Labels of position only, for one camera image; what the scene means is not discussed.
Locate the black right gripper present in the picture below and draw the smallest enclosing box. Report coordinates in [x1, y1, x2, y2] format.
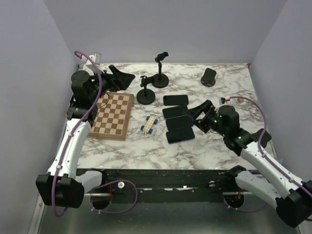
[184, 99, 228, 137]

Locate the black phone stand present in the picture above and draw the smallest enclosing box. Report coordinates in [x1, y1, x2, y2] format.
[152, 52, 169, 88]
[136, 76, 156, 105]

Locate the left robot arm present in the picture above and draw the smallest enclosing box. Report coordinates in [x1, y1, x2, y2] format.
[36, 65, 135, 208]

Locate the toy car with blue wheels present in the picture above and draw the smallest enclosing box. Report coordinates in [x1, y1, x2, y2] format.
[140, 116, 158, 134]

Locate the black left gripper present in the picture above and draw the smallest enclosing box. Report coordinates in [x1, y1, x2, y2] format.
[89, 65, 135, 103]

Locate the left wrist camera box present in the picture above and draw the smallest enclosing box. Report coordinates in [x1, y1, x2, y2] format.
[81, 52, 102, 72]

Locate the black phone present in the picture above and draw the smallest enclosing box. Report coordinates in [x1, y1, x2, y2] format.
[163, 95, 189, 106]
[162, 105, 188, 119]
[166, 116, 193, 131]
[166, 127, 195, 144]

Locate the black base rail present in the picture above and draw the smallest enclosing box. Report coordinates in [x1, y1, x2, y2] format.
[50, 167, 286, 203]

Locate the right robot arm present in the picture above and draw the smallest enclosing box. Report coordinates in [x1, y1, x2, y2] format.
[185, 100, 312, 228]

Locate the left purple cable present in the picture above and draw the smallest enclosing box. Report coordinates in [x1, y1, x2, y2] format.
[53, 50, 138, 217]

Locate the wooden chessboard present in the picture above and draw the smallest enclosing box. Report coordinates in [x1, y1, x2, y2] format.
[88, 92, 134, 141]

